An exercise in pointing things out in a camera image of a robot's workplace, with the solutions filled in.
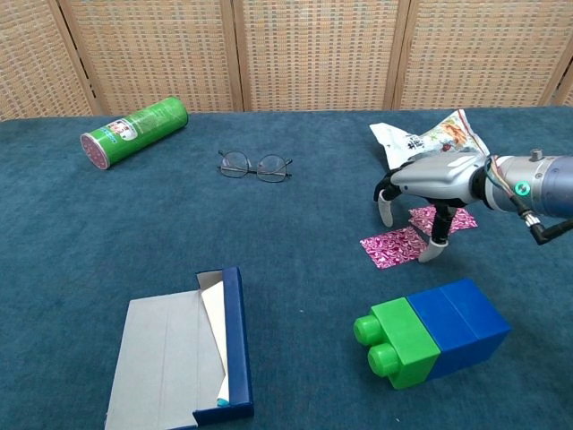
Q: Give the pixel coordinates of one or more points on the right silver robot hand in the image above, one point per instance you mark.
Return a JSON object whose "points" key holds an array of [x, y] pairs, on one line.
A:
{"points": [[438, 177]]}

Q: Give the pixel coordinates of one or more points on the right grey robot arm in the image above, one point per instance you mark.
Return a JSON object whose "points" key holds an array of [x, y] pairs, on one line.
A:
{"points": [[546, 188]]}

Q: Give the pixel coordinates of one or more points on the white snack bag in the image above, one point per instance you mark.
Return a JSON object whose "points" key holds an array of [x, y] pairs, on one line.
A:
{"points": [[430, 139]]}

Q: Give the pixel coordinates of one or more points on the blue toy building block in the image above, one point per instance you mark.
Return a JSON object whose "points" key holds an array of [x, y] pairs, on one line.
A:
{"points": [[445, 329], [476, 309]]}

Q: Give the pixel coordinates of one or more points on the green toy building block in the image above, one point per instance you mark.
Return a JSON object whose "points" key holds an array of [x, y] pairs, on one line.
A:
{"points": [[403, 342]]}

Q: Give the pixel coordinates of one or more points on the woven bamboo folding screen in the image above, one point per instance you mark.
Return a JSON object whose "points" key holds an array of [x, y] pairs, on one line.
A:
{"points": [[313, 54]]}

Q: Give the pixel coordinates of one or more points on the black thin-rimmed eyeglasses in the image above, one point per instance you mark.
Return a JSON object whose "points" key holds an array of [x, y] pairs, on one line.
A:
{"points": [[233, 163]]}

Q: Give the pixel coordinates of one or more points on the green cylindrical chip can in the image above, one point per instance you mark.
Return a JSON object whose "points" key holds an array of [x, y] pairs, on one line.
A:
{"points": [[139, 132]]}

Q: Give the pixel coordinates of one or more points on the small light blue object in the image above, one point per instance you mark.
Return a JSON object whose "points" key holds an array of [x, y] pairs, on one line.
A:
{"points": [[223, 402]]}

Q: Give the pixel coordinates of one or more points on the open blue cardboard box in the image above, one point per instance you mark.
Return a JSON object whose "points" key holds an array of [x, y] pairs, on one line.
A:
{"points": [[161, 349]]}

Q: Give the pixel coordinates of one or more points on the blue felt table cover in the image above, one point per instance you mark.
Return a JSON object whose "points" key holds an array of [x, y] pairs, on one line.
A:
{"points": [[89, 233]]}

